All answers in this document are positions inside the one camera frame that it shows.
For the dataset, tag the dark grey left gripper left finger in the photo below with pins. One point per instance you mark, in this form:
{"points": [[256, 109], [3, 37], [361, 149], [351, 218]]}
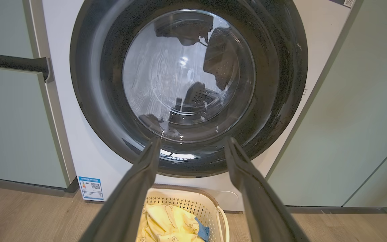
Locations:
{"points": [[119, 201]]}

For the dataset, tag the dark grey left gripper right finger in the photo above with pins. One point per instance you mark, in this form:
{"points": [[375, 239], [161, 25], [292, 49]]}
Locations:
{"points": [[264, 201]]}

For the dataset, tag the pale yellow printed garment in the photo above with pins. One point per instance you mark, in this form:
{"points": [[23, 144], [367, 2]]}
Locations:
{"points": [[166, 222]]}

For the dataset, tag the blue cloth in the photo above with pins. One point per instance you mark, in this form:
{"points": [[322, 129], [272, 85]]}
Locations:
{"points": [[203, 231]]}

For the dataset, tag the round black glass washer door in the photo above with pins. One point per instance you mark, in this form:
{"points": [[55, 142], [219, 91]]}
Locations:
{"points": [[89, 84]]}

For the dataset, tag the cream perforated laundry basket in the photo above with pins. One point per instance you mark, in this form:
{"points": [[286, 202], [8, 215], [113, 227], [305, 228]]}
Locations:
{"points": [[193, 203]]}

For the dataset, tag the white washing machine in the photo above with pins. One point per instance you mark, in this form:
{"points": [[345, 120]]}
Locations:
{"points": [[62, 117]]}

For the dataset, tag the wide pale green cabinet door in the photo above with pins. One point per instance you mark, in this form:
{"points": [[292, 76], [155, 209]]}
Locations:
{"points": [[348, 117]]}

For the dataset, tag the narrow pale green cabinet door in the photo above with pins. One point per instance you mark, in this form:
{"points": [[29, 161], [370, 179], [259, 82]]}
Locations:
{"points": [[385, 181]]}

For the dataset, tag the blue energy label sticker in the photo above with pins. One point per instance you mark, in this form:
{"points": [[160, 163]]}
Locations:
{"points": [[91, 188]]}

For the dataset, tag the round white filter cover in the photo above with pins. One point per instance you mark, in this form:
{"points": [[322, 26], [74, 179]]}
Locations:
{"points": [[230, 195]]}

